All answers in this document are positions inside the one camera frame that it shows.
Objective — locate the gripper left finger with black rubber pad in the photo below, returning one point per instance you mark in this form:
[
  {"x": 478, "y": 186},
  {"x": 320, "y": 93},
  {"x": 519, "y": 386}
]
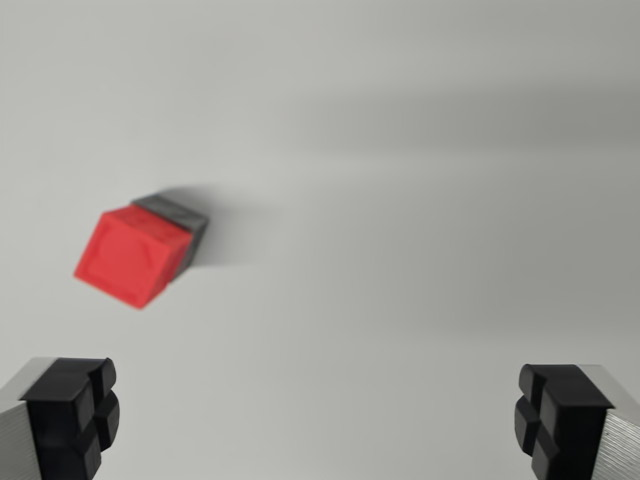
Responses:
[{"x": 55, "y": 425}]

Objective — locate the gripper right finger with black rubber pad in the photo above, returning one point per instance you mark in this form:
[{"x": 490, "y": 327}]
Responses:
[{"x": 575, "y": 425}]

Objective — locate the red cube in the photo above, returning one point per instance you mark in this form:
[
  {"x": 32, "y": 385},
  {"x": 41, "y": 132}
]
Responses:
[{"x": 127, "y": 255}]

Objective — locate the grey square base plate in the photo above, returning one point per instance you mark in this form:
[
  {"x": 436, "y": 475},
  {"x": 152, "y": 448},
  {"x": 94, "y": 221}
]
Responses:
[{"x": 187, "y": 220}]

